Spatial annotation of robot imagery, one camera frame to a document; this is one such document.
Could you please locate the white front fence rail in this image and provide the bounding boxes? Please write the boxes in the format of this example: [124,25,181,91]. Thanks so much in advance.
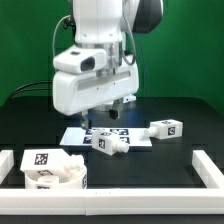
[0,188,224,216]

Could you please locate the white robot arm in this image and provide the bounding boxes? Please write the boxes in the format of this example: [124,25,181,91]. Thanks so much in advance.
[53,0,163,129]

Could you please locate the black camera stand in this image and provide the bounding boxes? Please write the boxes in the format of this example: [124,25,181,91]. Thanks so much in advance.
[63,16,75,29]

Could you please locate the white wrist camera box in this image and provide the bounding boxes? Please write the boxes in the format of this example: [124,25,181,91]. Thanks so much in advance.
[53,45,107,74]

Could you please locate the grey camera cable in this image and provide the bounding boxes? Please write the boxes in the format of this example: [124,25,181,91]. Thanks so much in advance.
[52,14,73,69]

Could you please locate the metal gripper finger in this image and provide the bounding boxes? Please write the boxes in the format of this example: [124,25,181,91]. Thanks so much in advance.
[80,112,91,130]
[109,100,123,120]

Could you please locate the white marker board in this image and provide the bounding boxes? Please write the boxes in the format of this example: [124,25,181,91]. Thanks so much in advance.
[60,127,151,147]

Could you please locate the black cables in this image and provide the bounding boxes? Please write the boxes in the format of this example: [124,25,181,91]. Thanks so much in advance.
[8,79,54,100]

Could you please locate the white left fence rail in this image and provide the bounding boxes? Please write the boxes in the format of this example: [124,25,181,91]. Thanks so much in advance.
[0,150,14,185]

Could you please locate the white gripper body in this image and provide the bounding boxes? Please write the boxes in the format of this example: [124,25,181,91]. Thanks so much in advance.
[53,64,139,116]

